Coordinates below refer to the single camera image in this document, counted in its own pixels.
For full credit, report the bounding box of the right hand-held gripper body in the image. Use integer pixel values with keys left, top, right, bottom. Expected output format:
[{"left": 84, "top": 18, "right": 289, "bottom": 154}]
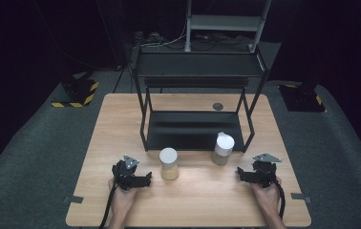
[{"left": 251, "top": 153, "right": 283, "bottom": 189}]

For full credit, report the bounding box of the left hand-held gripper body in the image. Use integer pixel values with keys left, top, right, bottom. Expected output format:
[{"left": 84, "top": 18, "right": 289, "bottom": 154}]
[{"left": 111, "top": 155, "right": 141, "bottom": 192}]

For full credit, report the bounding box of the glass jar of yellow powder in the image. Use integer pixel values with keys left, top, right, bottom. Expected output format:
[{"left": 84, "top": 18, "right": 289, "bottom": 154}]
[{"left": 159, "top": 147, "right": 181, "bottom": 181}]

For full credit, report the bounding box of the glass jar of brown powder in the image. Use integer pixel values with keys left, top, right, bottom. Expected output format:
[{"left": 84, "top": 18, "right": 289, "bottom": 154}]
[{"left": 212, "top": 132, "right": 236, "bottom": 166}]

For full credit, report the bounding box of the black two-tier metal rack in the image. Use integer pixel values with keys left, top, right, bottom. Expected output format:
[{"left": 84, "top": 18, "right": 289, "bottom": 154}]
[{"left": 131, "top": 44, "right": 270, "bottom": 154}]

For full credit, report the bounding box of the person's left hand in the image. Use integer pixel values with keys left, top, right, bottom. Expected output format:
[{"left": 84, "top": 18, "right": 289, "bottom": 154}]
[{"left": 107, "top": 177, "right": 138, "bottom": 214}]

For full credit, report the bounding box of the person's right hand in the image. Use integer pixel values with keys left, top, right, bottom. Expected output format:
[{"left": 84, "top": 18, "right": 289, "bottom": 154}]
[{"left": 249, "top": 177, "right": 284, "bottom": 218}]

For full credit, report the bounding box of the grey tape strip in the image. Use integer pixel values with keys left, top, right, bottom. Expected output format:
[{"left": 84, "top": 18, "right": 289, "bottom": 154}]
[
  {"left": 290, "top": 192, "right": 312, "bottom": 204},
  {"left": 63, "top": 194, "right": 85, "bottom": 204}
]

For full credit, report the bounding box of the black stand base striped edge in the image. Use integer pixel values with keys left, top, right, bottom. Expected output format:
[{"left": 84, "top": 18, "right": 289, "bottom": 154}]
[
  {"left": 277, "top": 83, "right": 327, "bottom": 113},
  {"left": 51, "top": 74, "right": 100, "bottom": 109}
]

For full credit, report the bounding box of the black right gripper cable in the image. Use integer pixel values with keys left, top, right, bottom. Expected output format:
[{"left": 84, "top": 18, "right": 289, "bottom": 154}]
[{"left": 273, "top": 178, "right": 287, "bottom": 220}]

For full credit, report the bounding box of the black cable coil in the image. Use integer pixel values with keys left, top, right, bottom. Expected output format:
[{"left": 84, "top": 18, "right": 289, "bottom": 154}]
[{"left": 190, "top": 31, "right": 224, "bottom": 52}]

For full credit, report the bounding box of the white metal frame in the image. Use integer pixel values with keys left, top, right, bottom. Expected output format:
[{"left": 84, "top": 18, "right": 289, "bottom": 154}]
[{"left": 183, "top": 0, "right": 272, "bottom": 53}]

